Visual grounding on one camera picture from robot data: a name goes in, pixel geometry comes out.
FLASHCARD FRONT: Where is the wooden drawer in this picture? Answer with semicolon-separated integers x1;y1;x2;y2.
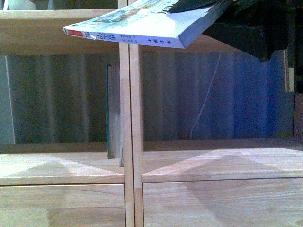
0;184;126;227
143;178;303;227

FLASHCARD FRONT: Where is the thin white cable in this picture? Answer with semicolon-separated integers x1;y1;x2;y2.
190;52;222;140

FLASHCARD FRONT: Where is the upper left wooden drawer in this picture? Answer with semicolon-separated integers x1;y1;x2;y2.
0;184;126;227

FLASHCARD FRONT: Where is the white illustrated paperback book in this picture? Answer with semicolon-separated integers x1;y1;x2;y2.
63;0;232;49

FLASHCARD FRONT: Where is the wooden bookshelf unit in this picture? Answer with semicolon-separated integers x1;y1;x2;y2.
0;0;303;227

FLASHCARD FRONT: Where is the dark green curtain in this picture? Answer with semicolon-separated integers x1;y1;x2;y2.
1;52;294;143

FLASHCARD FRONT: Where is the thin green magazine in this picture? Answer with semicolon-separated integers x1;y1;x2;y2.
119;146;124;167

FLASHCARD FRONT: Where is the upper right wooden drawer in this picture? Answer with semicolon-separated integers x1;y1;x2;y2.
143;178;303;227

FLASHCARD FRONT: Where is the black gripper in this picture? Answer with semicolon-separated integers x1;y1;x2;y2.
169;0;303;63

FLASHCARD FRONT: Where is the teal cover book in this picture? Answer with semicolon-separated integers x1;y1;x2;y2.
106;64;122;159

